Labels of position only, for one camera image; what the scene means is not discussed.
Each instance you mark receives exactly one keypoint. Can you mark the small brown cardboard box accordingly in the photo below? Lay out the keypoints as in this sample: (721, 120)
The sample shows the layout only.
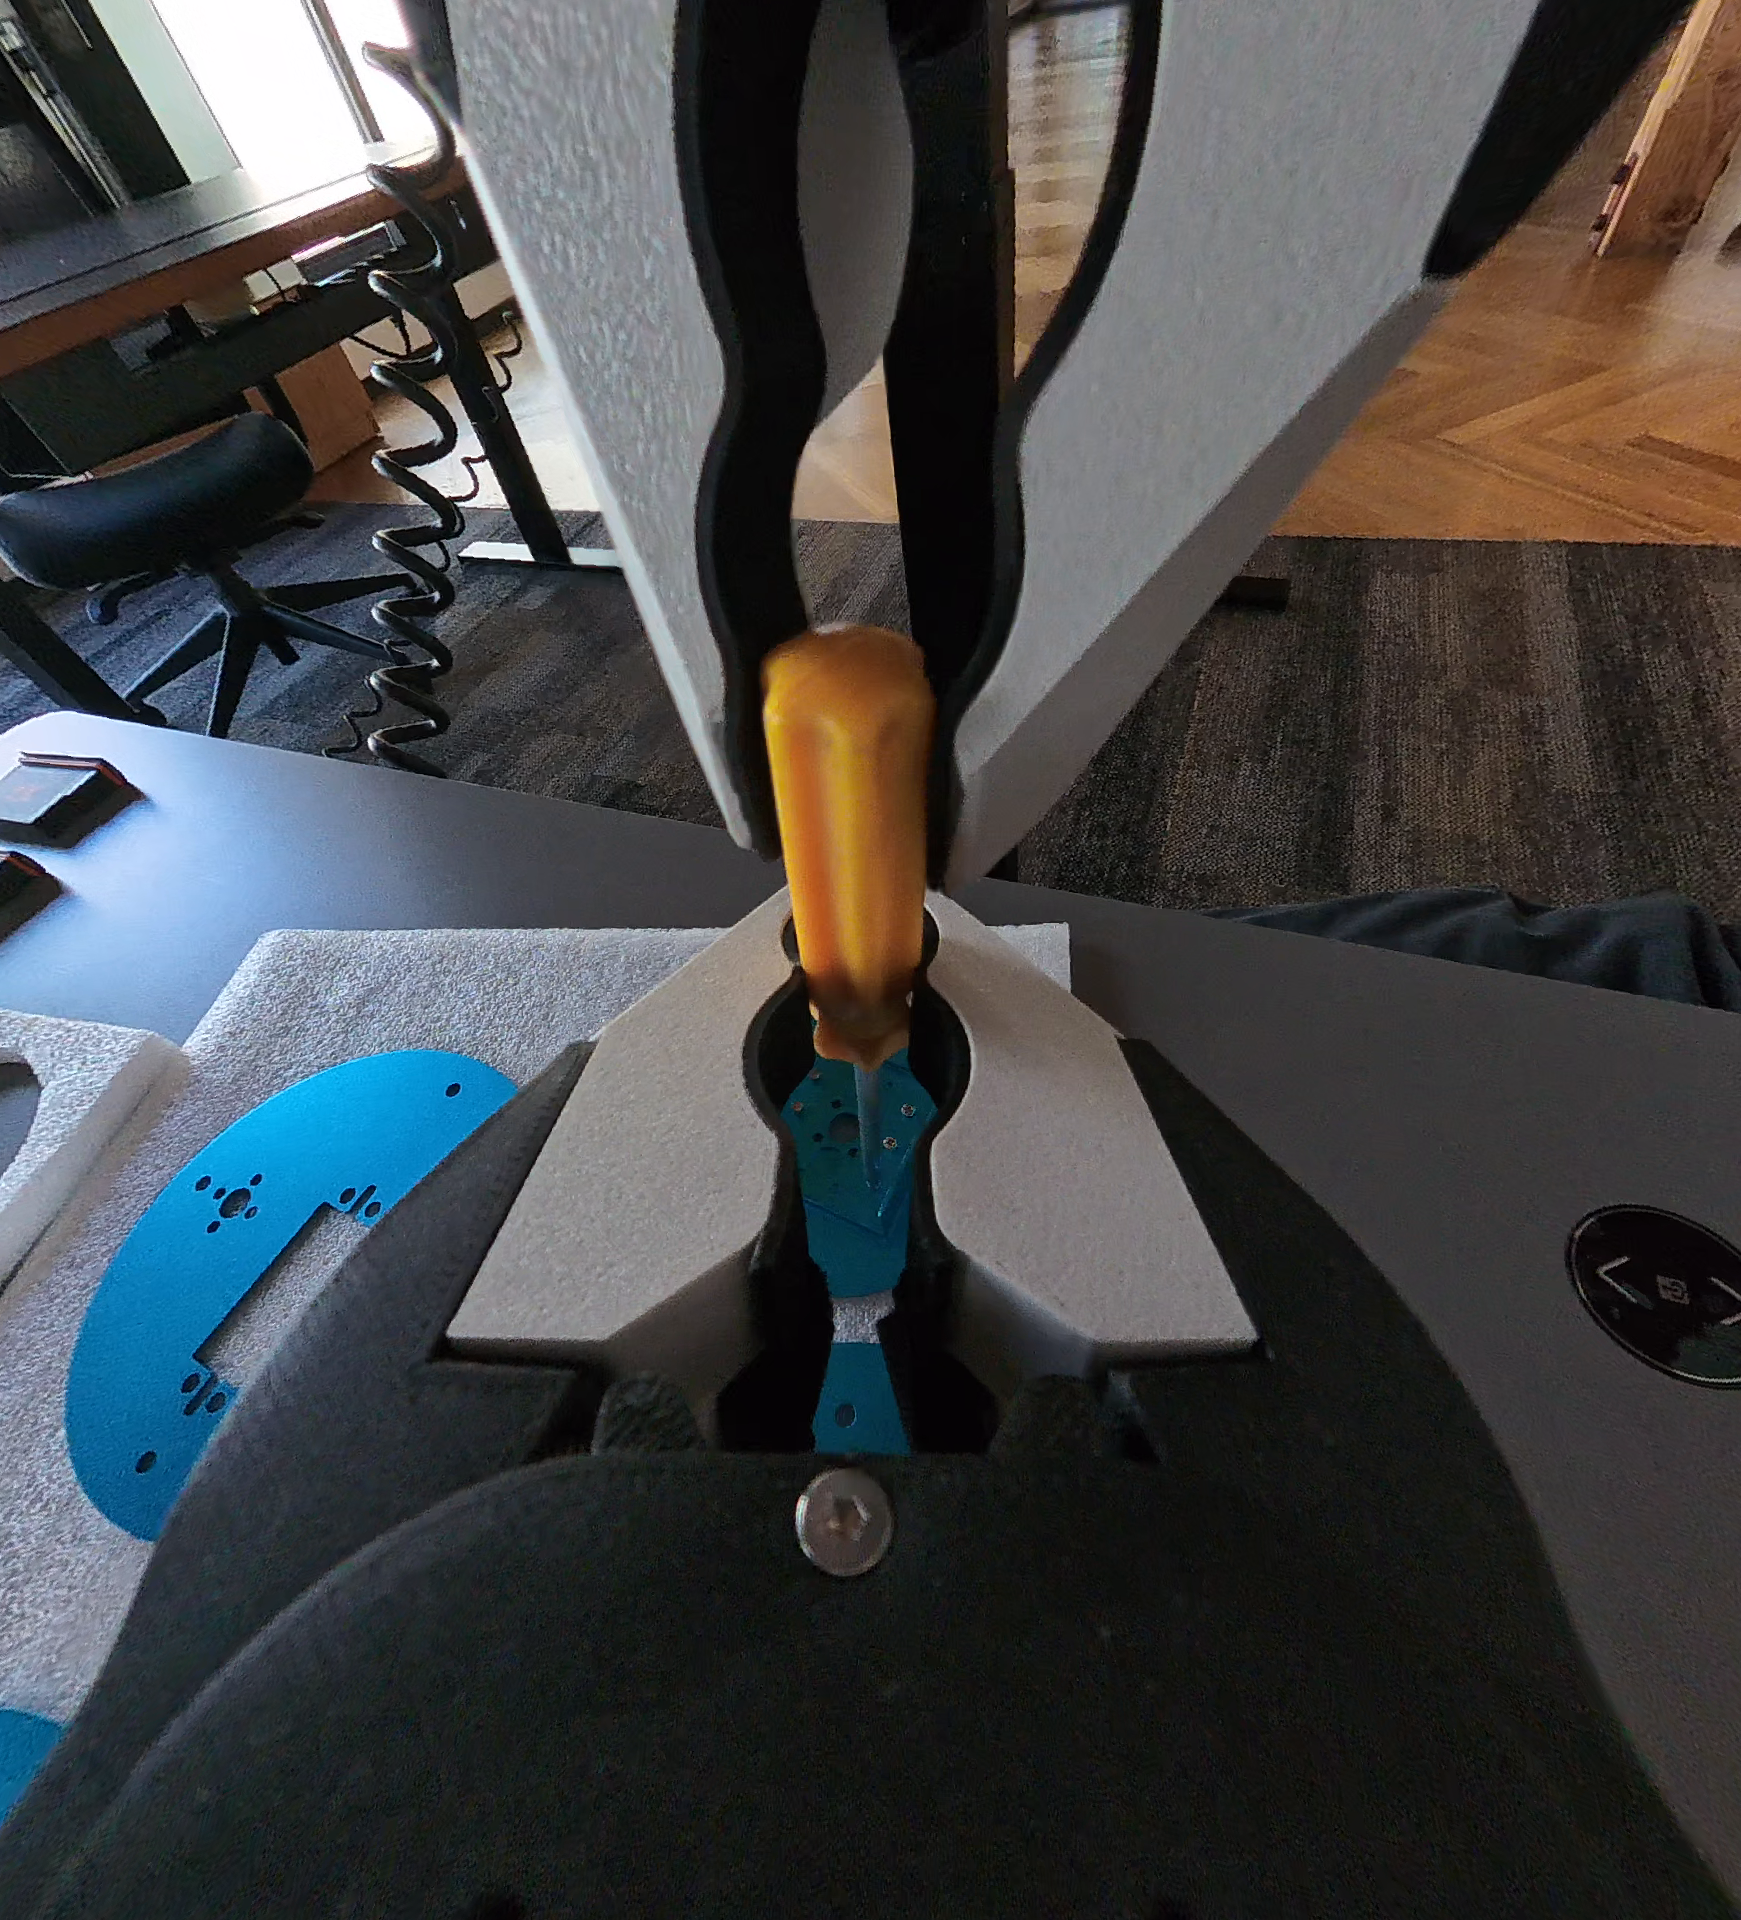
(330, 407)

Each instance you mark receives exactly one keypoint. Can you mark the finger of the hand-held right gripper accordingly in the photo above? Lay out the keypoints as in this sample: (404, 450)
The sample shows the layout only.
(1261, 299)
(587, 226)

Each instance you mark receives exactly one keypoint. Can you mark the black shelving unit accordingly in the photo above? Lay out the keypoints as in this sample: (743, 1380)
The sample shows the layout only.
(0, 135)

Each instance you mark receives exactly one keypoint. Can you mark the small blue metal disc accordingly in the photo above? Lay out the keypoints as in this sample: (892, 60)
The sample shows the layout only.
(856, 1411)

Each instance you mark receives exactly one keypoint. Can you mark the dark pants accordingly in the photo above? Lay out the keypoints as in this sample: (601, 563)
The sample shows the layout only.
(1562, 937)

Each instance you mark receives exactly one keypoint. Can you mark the blue disc with rectangular cutout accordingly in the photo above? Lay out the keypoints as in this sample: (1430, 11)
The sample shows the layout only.
(136, 1426)

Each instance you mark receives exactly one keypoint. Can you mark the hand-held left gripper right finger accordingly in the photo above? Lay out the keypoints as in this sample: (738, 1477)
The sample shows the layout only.
(1096, 1200)

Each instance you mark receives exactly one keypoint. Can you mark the white foam frame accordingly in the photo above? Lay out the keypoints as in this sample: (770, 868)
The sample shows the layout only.
(106, 1081)

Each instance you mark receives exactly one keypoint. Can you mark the black desk leg frame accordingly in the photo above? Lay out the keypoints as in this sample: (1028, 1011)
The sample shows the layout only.
(945, 299)

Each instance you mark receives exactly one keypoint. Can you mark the blue metal bracket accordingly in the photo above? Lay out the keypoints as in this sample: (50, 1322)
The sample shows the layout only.
(826, 1126)

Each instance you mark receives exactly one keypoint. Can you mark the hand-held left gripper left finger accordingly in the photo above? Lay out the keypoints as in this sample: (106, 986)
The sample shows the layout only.
(615, 1200)

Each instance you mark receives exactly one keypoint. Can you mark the wooden post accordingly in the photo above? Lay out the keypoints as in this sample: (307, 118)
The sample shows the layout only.
(1695, 122)

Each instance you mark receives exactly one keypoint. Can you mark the black saddle stool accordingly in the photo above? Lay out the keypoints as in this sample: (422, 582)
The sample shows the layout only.
(152, 496)

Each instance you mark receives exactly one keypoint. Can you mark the white foam sheet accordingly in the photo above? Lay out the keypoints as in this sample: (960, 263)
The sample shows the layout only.
(360, 989)

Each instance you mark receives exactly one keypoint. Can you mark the black round desk grommet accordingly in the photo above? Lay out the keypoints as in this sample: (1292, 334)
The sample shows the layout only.
(1676, 1294)

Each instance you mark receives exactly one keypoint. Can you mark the window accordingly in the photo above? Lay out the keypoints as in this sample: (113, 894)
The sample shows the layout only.
(255, 75)

